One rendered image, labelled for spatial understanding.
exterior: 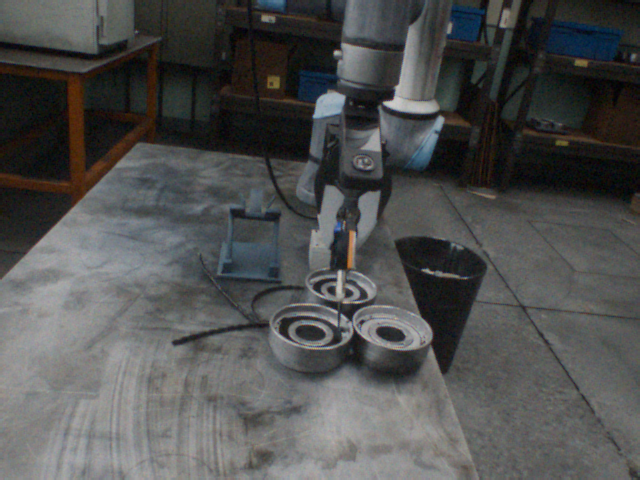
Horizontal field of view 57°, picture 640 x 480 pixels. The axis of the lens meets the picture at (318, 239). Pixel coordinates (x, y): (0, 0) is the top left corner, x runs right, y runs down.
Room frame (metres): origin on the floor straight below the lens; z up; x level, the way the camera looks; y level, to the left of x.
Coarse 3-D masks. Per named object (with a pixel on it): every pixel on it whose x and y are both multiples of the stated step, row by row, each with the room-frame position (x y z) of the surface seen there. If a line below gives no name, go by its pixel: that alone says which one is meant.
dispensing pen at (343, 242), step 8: (344, 208) 0.72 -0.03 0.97; (344, 216) 0.71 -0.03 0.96; (344, 224) 0.71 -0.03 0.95; (336, 232) 0.69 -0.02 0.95; (344, 232) 0.69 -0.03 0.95; (336, 240) 0.68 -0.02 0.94; (344, 240) 0.68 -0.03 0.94; (336, 248) 0.68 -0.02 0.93; (344, 248) 0.68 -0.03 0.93; (336, 256) 0.67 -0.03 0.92; (344, 256) 0.67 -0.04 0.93; (336, 264) 0.67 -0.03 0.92; (344, 264) 0.67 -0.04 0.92; (344, 272) 0.68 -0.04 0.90; (336, 280) 0.67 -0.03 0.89; (344, 280) 0.67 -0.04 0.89; (336, 288) 0.67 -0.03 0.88; (344, 288) 0.67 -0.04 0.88; (344, 296) 0.66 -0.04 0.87
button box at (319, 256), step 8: (312, 232) 0.93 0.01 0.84; (312, 240) 0.90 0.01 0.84; (320, 240) 0.90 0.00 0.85; (312, 248) 0.88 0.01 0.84; (320, 248) 0.87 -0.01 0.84; (312, 256) 0.87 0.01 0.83; (320, 256) 0.87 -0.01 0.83; (328, 256) 0.87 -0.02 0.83; (312, 264) 0.87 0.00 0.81; (320, 264) 0.87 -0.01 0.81; (328, 264) 0.87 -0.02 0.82
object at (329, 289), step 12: (312, 276) 0.78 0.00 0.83; (324, 276) 0.80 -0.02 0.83; (336, 276) 0.80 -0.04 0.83; (348, 276) 0.81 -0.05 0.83; (360, 276) 0.80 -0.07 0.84; (312, 288) 0.76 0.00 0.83; (324, 288) 0.76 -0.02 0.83; (348, 288) 0.78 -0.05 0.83; (372, 288) 0.77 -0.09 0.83; (312, 300) 0.72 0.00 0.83; (324, 300) 0.71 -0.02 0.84; (336, 300) 0.71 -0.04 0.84; (348, 300) 0.74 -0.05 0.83; (372, 300) 0.73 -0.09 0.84; (348, 312) 0.71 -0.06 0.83
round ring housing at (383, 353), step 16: (352, 320) 0.66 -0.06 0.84; (400, 320) 0.70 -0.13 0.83; (416, 320) 0.70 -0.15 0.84; (352, 336) 0.65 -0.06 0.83; (384, 336) 0.68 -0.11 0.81; (400, 336) 0.68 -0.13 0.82; (432, 336) 0.65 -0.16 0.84; (368, 352) 0.62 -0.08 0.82; (384, 352) 0.61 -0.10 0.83; (400, 352) 0.61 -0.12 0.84; (416, 352) 0.62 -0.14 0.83; (384, 368) 0.62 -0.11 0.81; (400, 368) 0.62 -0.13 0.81
